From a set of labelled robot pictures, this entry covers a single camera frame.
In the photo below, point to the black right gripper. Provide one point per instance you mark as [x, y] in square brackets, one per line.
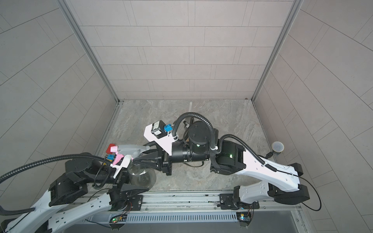
[166, 160]

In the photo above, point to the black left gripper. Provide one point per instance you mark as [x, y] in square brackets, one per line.
[123, 179]

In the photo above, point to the dark grey spray bottle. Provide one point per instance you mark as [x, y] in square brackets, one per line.
[141, 175]

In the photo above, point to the pink spray nozzle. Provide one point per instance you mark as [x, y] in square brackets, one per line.
[134, 150]

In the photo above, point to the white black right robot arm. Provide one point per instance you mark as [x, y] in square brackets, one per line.
[278, 182]

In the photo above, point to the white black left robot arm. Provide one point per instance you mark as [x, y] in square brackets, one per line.
[49, 213]

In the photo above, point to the red spray nozzle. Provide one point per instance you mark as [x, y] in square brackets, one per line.
[109, 149]

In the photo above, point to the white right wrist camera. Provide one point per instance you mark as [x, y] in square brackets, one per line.
[156, 133]

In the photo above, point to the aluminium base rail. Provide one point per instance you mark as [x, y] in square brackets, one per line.
[188, 207]

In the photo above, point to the aluminium corner frame post left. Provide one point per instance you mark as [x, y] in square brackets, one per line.
[85, 45]

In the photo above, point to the aluminium corner frame post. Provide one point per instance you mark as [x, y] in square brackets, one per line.
[85, 45]
[295, 8]

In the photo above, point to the aluminium corner frame post right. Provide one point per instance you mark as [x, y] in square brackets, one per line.
[295, 8]

